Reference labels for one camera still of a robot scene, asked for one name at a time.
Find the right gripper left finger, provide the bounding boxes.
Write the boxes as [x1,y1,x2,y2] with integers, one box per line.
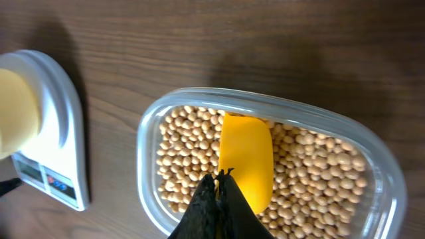
[168,174,218,239]

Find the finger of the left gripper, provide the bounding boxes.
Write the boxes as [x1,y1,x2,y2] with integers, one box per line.
[0,178,23,197]

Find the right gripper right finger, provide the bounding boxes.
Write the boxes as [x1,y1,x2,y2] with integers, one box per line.
[216,168,274,239]

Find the yellow measuring scoop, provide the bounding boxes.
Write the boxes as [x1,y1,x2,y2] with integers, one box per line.
[218,114,274,214]

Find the white digital kitchen scale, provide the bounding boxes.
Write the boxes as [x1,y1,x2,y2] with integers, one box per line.
[1,50,90,211]

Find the yellow bowl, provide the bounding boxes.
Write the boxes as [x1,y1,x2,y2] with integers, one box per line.
[1,68,41,159]

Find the soybeans pile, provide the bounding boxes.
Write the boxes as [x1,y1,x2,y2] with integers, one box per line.
[156,106,368,238]

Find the clear plastic container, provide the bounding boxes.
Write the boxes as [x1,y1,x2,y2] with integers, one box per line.
[137,88,407,238]

